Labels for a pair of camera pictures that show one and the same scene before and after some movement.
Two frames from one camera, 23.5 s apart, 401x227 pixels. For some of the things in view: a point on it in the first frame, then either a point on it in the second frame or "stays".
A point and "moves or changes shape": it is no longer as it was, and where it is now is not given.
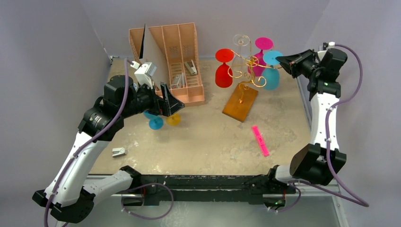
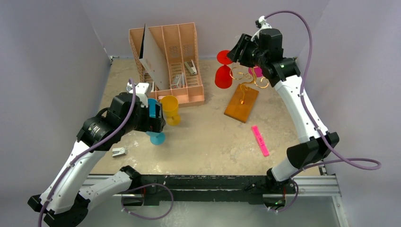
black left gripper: [168, 104] to [155, 124]
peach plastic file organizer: [179, 45] stays
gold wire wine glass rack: [241, 100] stays
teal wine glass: [270, 80] moves or changes shape
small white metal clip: [118, 152] stays
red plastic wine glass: [222, 79] stays
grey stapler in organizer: [191, 67] stays
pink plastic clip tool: [260, 141] stays
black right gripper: [303, 63] to [246, 47]
